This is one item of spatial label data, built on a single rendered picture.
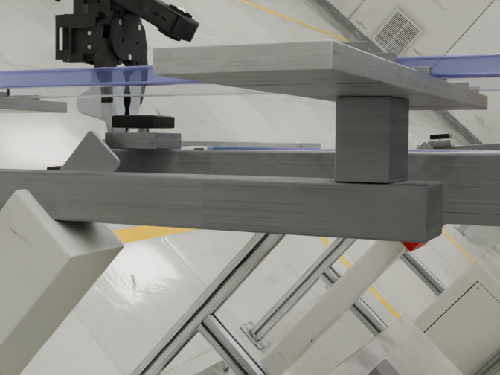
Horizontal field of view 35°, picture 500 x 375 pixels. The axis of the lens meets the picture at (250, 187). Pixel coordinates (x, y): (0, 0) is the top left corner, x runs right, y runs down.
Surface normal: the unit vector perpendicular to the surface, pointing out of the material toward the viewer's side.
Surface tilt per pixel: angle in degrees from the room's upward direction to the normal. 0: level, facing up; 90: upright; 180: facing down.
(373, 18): 90
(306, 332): 90
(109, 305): 0
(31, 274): 90
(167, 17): 88
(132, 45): 48
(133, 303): 0
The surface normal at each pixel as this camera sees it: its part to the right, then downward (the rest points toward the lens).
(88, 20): -0.43, 0.04
